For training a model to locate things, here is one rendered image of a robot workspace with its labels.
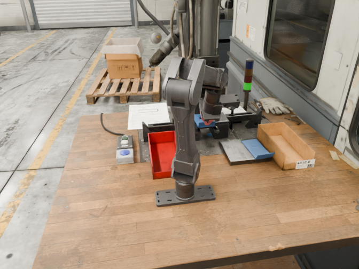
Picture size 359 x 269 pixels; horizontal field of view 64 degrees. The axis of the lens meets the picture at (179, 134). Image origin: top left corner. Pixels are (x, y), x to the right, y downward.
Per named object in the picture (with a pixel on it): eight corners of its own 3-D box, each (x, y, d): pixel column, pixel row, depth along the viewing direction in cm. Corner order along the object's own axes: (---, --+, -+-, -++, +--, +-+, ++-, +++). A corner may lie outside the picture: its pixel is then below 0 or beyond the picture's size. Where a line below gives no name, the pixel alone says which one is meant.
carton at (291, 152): (281, 172, 109) (285, 155, 105) (256, 139, 131) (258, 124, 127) (313, 168, 111) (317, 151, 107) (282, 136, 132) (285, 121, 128)
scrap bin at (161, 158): (153, 179, 106) (151, 166, 103) (148, 144, 127) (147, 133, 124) (185, 175, 107) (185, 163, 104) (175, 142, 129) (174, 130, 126)
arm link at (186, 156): (182, 163, 98) (174, 74, 79) (200, 168, 96) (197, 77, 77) (174, 175, 94) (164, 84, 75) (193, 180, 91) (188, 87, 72)
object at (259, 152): (257, 161, 111) (258, 155, 109) (241, 141, 124) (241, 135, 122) (274, 158, 112) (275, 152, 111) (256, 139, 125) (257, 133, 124)
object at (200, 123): (198, 129, 119) (198, 122, 117) (192, 115, 132) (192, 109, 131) (215, 127, 120) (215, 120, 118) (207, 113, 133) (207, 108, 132)
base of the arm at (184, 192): (153, 174, 95) (154, 188, 89) (211, 168, 98) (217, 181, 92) (154, 193, 99) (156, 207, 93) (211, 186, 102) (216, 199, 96)
